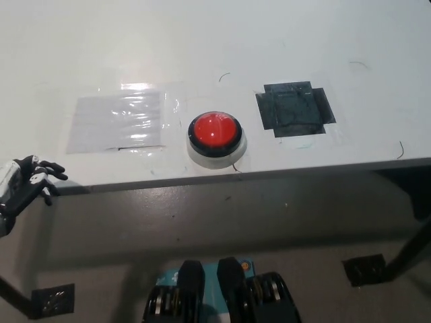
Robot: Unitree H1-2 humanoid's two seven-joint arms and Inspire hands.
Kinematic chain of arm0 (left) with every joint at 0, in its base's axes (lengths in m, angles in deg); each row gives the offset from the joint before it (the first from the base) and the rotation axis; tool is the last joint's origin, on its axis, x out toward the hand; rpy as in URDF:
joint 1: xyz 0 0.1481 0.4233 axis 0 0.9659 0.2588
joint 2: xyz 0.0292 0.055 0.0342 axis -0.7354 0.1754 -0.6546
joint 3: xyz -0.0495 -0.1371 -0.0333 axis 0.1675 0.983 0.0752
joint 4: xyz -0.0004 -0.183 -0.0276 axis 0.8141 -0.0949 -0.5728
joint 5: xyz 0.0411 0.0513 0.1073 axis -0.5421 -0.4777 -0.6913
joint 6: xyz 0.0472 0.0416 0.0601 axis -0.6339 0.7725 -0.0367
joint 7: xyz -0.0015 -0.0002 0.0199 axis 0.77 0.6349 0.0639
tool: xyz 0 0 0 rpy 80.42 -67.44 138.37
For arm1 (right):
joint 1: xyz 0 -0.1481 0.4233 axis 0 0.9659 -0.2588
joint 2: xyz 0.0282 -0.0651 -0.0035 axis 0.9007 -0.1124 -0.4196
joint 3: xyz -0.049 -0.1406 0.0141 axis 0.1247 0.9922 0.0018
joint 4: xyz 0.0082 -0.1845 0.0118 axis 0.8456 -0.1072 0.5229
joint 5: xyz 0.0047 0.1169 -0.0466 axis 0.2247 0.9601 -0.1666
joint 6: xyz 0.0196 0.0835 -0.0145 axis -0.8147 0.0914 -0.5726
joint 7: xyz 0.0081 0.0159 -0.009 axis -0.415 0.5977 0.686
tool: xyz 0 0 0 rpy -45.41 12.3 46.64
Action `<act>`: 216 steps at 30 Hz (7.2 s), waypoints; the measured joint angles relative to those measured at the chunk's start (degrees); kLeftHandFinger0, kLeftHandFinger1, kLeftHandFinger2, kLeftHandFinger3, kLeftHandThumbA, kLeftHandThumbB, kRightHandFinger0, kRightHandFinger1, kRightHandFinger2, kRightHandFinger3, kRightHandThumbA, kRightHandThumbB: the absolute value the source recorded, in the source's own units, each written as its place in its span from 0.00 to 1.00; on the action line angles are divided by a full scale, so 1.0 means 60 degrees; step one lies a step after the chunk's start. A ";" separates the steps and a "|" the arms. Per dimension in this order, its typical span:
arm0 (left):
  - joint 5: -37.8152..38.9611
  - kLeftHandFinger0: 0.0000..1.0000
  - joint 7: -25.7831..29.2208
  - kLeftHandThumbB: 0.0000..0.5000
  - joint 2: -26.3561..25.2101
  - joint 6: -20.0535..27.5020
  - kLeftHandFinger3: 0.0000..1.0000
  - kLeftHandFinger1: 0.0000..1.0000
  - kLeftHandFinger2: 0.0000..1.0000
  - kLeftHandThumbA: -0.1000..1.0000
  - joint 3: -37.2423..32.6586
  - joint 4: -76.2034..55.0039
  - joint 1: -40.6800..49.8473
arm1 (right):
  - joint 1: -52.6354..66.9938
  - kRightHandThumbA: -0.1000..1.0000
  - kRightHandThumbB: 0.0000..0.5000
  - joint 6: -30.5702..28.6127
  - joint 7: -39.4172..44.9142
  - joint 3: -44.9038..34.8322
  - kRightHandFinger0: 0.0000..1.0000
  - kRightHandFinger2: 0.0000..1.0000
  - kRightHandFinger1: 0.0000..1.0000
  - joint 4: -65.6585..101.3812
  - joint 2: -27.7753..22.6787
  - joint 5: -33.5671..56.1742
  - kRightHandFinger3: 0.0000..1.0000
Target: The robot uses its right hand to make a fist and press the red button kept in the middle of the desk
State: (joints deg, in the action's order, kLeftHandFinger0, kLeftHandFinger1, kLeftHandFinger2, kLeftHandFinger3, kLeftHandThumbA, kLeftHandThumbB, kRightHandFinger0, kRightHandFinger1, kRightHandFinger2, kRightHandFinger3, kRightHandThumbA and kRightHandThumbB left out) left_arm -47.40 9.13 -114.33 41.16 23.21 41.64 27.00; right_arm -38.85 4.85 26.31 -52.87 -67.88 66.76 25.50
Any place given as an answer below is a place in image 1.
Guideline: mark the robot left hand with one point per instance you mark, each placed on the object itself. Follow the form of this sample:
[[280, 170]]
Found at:
[[28, 181]]

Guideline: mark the red dome push button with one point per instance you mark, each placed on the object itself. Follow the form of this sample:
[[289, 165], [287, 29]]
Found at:
[[215, 132]]

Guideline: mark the black desk leg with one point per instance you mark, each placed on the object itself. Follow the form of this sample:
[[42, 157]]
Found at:
[[13, 296], [409, 249]]

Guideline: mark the black tape patch on desk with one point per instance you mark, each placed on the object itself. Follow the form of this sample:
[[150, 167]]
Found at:
[[295, 109]]

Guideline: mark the clear plastic sheet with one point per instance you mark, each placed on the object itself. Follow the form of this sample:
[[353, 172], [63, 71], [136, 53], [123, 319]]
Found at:
[[116, 124]]

